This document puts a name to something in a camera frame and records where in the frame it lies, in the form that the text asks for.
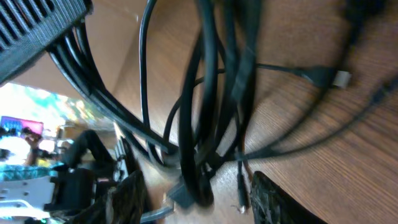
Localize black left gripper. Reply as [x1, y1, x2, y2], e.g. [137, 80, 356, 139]
[1, 0, 93, 84]

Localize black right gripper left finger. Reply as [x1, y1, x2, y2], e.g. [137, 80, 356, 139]
[67, 170, 147, 224]

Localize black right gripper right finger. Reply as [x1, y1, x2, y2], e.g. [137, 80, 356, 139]
[250, 171, 325, 224]

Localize black micro USB cable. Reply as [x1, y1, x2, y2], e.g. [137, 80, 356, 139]
[138, 0, 398, 214]

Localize black USB-A cable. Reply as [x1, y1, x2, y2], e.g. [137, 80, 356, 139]
[46, 0, 265, 209]

